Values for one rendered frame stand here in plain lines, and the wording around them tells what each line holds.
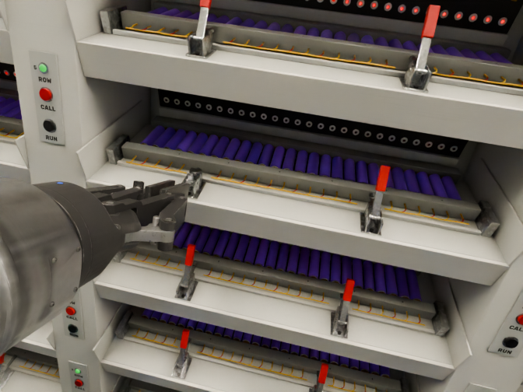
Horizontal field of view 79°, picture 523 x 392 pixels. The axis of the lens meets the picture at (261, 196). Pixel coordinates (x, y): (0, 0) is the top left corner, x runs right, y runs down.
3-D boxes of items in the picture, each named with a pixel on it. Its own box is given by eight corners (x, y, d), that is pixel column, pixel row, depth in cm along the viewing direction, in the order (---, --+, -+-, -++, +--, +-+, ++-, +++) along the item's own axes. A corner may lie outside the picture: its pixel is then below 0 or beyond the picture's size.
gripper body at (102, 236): (-41, 291, 20) (68, 245, 29) (82, 322, 19) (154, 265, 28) (-40, 175, 19) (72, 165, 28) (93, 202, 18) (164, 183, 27)
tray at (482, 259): (491, 286, 44) (535, 241, 38) (93, 202, 50) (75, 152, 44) (453, 197, 59) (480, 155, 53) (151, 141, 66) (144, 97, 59)
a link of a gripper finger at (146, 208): (95, 201, 24) (111, 205, 24) (167, 186, 35) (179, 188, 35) (91, 250, 25) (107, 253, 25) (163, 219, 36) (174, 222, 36)
